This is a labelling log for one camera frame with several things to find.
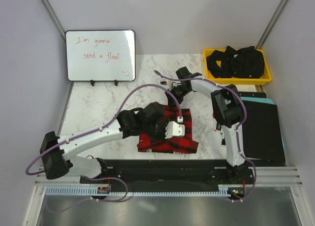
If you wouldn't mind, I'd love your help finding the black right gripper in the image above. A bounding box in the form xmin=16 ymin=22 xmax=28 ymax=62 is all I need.
xmin=164 ymin=85 xmax=190 ymax=111

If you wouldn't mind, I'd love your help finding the red black plaid shirt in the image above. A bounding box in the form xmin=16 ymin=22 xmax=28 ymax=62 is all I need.
xmin=137 ymin=102 xmax=199 ymax=154

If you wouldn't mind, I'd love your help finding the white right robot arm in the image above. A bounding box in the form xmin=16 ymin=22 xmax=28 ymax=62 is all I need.
xmin=168 ymin=67 xmax=247 ymax=184

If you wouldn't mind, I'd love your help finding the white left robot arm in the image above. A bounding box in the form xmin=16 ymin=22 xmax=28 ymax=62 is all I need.
xmin=40 ymin=102 xmax=170 ymax=180

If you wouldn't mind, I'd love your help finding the black folder stack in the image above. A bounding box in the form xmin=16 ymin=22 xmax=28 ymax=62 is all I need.
xmin=240 ymin=92 xmax=286 ymax=166

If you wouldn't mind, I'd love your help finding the red marker pen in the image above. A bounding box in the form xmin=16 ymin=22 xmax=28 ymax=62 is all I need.
xmin=213 ymin=113 xmax=217 ymax=131

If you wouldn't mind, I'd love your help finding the black shirt in bin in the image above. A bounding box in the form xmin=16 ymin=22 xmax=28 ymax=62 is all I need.
xmin=206 ymin=46 xmax=265 ymax=79

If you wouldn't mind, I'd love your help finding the white dry erase board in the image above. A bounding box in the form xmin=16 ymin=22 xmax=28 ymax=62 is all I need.
xmin=65 ymin=30 xmax=136 ymax=82

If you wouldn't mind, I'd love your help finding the teal notebook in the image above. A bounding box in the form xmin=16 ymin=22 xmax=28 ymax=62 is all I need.
xmin=241 ymin=97 xmax=275 ymax=105

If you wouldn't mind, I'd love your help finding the yellow plastic bin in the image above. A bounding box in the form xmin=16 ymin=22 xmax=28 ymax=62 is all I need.
xmin=203 ymin=48 xmax=272 ymax=85

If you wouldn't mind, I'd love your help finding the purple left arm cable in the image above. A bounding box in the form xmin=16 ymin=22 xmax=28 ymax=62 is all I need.
xmin=25 ymin=84 xmax=184 ymax=213

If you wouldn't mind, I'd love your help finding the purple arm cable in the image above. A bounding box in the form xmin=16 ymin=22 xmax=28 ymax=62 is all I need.
xmin=25 ymin=84 xmax=184 ymax=213
xmin=154 ymin=69 xmax=257 ymax=202

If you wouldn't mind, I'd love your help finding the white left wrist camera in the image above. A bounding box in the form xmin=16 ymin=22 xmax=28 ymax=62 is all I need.
xmin=165 ymin=117 xmax=185 ymax=139

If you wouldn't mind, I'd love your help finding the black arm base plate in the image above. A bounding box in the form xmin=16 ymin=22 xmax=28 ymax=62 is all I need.
xmin=95 ymin=160 xmax=254 ymax=193

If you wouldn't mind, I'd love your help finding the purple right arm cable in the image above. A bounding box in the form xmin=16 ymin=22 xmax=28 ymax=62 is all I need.
xmin=154 ymin=69 xmax=257 ymax=202

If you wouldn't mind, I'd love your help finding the white slotted cable duct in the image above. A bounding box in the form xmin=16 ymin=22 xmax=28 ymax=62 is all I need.
xmin=45 ymin=185 xmax=158 ymax=196

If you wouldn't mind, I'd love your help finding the aluminium frame rail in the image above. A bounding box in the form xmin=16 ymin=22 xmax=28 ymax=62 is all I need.
xmin=35 ymin=166 xmax=302 ymax=187

